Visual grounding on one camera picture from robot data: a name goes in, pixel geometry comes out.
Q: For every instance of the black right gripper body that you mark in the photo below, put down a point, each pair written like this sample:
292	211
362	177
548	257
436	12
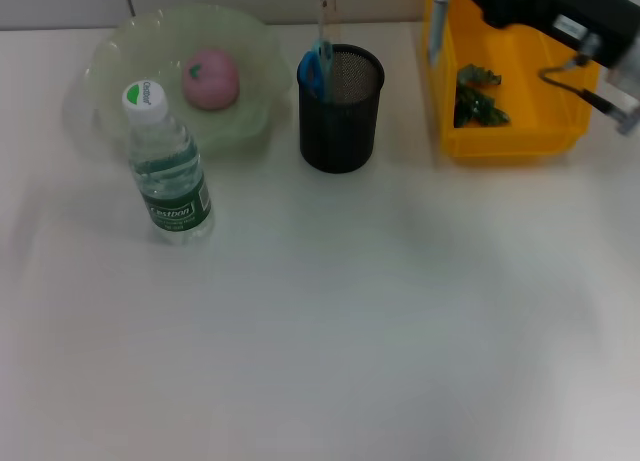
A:
550	6

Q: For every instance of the grey white ballpoint pen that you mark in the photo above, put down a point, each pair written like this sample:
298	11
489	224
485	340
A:
437	26

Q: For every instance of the green plastic wrapper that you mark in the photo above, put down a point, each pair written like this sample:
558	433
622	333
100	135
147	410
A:
477	106

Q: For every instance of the clear plastic ruler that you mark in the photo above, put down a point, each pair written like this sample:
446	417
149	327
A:
327	21

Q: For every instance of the pink toy peach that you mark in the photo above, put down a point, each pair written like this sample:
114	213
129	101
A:
210	81

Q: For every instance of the clear green-label water bottle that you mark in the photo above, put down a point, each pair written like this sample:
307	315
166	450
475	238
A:
170	181

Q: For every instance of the black mesh pen holder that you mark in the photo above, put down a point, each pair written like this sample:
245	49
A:
337	136

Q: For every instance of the translucent green fruit plate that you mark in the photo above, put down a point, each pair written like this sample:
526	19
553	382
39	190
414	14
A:
250	91

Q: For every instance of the yellow plastic bin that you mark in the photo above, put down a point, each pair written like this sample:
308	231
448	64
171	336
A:
525	141

